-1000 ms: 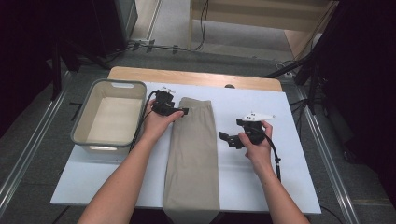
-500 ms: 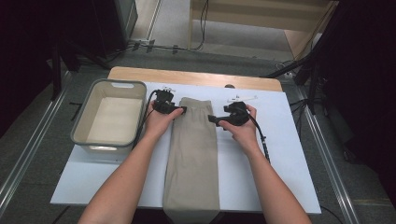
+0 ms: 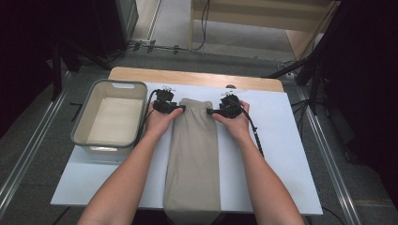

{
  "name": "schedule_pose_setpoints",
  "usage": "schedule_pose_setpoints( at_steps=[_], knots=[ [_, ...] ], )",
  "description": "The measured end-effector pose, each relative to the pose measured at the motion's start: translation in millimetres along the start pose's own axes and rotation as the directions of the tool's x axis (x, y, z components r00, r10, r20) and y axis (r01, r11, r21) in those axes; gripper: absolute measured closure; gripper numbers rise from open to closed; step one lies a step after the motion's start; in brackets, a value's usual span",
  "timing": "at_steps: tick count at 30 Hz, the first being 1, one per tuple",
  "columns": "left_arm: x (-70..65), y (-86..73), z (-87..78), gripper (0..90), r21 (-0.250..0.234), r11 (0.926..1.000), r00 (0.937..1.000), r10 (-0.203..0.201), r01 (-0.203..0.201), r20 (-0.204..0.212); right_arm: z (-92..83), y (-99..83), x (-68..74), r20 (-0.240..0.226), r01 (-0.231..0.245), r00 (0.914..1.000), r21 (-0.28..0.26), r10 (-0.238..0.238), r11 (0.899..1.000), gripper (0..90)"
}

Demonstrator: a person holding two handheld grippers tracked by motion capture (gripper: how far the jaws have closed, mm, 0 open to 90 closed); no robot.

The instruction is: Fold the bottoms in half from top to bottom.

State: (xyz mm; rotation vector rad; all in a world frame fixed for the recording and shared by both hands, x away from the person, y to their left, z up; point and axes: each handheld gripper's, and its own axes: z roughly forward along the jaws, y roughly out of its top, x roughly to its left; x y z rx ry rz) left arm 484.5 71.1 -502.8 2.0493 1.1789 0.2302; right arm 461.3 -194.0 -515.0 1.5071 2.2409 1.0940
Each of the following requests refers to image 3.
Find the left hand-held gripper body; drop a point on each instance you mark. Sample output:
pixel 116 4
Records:
pixel 163 101

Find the person's left hand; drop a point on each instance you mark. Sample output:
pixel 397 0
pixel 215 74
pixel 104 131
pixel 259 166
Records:
pixel 159 123

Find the black metal stand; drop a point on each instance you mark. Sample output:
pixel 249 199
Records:
pixel 56 72
pixel 314 90

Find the beige pants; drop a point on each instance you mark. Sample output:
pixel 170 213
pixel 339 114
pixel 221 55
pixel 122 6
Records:
pixel 192 156

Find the person's right hand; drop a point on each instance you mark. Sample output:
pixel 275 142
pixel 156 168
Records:
pixel 237 126

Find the dark curtain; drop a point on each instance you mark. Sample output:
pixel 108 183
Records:
pixel 25 47
pixel 369 78

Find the beige basket with grey rim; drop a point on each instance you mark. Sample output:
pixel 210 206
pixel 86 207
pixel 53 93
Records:
pixel 115 122

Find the white table mat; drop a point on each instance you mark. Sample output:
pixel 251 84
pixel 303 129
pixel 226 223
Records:
pixel 281 125

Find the light wooden furniture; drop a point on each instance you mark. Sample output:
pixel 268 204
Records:
pixel 250 14

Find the dark grey cabinet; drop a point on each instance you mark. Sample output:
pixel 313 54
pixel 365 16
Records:
pixel 126 15

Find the dark round table grommet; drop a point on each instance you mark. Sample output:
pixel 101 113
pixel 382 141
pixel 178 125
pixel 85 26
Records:
pixel 230 86

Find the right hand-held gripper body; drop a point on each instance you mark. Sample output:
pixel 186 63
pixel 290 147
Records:
pixel 231 106

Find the metal floor rail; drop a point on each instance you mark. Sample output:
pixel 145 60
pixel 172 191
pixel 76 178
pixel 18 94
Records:
pixel 28 153
pixel 328 162

